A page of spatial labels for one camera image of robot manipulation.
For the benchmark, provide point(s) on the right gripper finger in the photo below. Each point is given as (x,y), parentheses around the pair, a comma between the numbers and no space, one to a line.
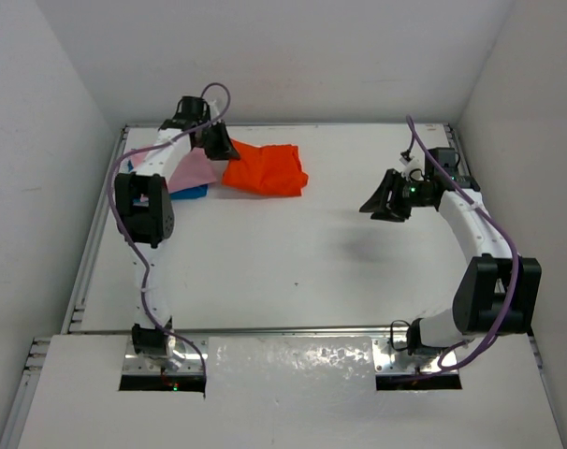
(391,216)
(379,200)

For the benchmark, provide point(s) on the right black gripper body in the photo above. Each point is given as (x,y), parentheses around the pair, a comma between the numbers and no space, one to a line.
(409,195)

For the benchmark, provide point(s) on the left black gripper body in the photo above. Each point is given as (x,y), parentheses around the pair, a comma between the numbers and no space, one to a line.
(212,138)

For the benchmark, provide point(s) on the orange t shirt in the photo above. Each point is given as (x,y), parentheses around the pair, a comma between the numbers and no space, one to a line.
(270,170)

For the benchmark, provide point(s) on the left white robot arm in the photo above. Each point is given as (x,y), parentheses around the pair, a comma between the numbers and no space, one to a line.
(141,205)

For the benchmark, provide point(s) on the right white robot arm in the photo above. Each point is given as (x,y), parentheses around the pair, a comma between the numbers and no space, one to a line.
(498,290)

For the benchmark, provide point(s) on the folded pink t shirt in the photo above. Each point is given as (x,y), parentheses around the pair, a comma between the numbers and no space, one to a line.
(157,164)

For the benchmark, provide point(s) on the folded blue t shirt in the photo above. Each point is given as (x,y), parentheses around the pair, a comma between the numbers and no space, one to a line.
(190,192)

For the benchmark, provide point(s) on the white front cover board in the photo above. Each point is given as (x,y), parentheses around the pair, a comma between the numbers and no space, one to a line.
(285,393)

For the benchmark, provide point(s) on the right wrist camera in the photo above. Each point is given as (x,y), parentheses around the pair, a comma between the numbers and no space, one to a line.
(413,169)

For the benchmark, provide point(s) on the right aluminium frame rail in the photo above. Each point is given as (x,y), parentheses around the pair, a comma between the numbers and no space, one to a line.
(509,196)

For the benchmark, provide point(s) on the aluminium frame rail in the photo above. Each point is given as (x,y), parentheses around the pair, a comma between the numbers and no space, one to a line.
(299,331)
(85,271)
(509,196)

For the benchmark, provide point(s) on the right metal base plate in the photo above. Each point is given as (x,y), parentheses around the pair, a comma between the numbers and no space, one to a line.
(390,358)

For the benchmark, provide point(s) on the metal base plate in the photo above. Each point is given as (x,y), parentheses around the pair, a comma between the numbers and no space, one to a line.
(390,358)
(181,359)

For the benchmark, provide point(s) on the front aluminium frame rail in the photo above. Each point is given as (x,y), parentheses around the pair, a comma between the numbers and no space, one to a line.
(299,331)

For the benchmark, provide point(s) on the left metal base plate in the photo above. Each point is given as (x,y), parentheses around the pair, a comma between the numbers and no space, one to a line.
(181,359)

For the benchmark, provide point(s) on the left aluminium frame rail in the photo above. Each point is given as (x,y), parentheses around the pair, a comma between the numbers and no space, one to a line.
(85,271)

